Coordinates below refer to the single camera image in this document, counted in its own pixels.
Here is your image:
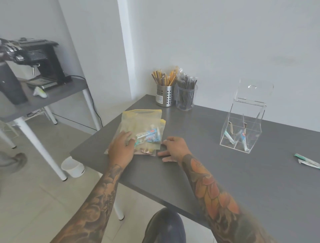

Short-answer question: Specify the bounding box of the grey side table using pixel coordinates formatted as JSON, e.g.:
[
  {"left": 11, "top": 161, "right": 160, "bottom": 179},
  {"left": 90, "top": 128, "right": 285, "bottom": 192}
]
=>
[{"left": 0, "top": 76, "right": 103, "bottom": 182}]

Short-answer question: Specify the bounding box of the black power cable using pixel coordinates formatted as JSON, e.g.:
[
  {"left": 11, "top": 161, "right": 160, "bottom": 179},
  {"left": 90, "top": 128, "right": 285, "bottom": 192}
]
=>
[{"left": 51, "top": 75, "right": 104, "bottom": 131}]

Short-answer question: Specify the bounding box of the white green plastic object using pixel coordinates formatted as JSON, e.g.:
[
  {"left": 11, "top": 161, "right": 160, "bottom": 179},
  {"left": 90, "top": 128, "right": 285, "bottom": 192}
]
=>
[{"left": 33, "top": 86, "right": 48, "bottom": 98}]

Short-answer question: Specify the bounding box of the silver digital scale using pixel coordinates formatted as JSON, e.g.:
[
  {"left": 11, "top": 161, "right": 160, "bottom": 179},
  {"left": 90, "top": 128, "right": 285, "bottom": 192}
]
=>
[{"left": 26, "top": 76, "right": 60, "bottom": 90}]

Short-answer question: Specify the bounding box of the blue white sachet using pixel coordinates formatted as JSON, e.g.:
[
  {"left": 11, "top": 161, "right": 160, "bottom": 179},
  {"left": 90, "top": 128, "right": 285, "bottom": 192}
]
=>
[
  {"left": 239, "top": 130, "right": 250, "bottom": 152},
  {"left": 136, "top": 128, "right": 161, "bottom": 144}
]

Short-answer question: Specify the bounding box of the white wire rack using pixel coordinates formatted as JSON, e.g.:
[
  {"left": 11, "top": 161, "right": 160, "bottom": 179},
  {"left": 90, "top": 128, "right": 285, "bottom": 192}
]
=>
[{"left": 0, "top": 120, "right": 21, "bottom": 149}]

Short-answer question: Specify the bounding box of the bunch of black wrapped straws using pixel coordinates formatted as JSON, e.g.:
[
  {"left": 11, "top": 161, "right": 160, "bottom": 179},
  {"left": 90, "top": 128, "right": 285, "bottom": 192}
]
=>
[{"left": 176, "top": 71, "right": 198, "bottom": 108}]

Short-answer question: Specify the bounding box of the person's black trouser leg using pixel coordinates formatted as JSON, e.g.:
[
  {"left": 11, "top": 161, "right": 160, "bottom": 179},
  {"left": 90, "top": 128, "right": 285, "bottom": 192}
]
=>
[{"left": 142, "top": 207, "right": 187, "bottom": 243}]

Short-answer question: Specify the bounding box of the clear acrylic compartment box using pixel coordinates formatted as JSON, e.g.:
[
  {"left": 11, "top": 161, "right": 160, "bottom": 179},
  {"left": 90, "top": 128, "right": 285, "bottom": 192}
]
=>
[{"left": 219, "top": 79, "right": 274, "bottom": 154}]

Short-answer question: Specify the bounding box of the clear zip bag with sachets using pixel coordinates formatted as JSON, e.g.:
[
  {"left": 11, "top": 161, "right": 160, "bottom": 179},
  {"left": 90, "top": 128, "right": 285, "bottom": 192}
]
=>
[{"left": 119, "top": 110, "right": 163, "bottom": 151}]

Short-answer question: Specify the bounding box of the perforated metal utensil holder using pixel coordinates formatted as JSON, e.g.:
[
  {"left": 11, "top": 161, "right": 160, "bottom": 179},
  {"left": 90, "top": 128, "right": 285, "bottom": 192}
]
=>
[{"left": 155, "top": 84, "right": 175, "bottom": 107}]

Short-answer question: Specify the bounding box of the person's left hand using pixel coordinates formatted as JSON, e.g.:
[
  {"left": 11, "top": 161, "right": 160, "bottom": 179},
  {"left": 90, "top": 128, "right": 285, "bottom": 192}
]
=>
[{"left": 107, "top": 131, "right": 137, "bottom": 168}]

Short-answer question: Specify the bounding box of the person's right forearm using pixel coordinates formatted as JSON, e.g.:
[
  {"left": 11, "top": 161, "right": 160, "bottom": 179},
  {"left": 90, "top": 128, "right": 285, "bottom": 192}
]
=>
[{"left": 180, "top": 153, "right": 277, "bottom": 243}]

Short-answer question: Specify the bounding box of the white desk leg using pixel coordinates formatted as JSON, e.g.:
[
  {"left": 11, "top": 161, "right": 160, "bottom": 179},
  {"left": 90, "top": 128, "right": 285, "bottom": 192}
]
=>
[{"left": 113, "top": 194, "right": 125, "bottom": 221}]

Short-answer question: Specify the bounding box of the green white sachet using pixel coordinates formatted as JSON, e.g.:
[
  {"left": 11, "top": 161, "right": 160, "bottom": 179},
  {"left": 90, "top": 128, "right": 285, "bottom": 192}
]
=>
[
  {"left": 294, "top": 153, "right": 320, "bottom": 166},
  {"left": 224, "top": 130, "right": 236, "bottom": 146}
]

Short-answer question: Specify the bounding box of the black espresso machine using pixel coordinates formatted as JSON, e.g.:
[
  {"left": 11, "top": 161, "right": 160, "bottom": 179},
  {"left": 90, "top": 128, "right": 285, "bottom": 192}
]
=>
[{"left": 0, "top": 38, "right": 73, "bottom": 87}]

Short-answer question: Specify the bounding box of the bunch of wooden stirrers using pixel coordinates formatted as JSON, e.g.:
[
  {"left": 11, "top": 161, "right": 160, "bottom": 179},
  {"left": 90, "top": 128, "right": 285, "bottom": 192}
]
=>
[{"left": 151, "top": 66, "right": 179, "bottom": 87}]

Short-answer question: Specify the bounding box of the black coffee grinder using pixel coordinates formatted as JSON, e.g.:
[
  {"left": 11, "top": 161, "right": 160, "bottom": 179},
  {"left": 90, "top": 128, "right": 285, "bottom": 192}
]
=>
[{"left": 0, "top": 61, "right": 29, "bottom": 105}]

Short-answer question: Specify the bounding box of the white plastic bin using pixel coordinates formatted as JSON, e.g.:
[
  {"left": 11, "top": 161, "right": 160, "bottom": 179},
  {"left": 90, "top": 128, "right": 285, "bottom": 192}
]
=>
[{"left": 61, "top": 157, "right": 85, "bottom": 178}]

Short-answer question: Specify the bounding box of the person's right hand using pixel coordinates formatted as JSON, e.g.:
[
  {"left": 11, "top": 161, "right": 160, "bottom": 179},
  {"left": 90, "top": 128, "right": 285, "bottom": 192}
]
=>
[{"left": 157, "top": 136, "right": 192, "bottom": 166}]

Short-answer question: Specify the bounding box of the empty clear zip bag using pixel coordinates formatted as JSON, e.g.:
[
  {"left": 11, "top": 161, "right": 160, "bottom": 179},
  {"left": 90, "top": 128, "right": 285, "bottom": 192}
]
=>
[{"left": 104, "top": 109, "right": 167, "bottom": 157}]

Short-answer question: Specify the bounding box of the clear glass cup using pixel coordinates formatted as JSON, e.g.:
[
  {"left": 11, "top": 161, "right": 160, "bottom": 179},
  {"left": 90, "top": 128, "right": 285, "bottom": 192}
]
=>
[{"left": 176, "top": 84, "right": 198, "bottom": 111}]

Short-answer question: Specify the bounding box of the person's left forearm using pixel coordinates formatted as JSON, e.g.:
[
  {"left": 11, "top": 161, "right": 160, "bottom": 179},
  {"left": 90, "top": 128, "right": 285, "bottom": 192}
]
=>
[{"left": 50, "top": 164, "right": 125, "bottom": 243}]

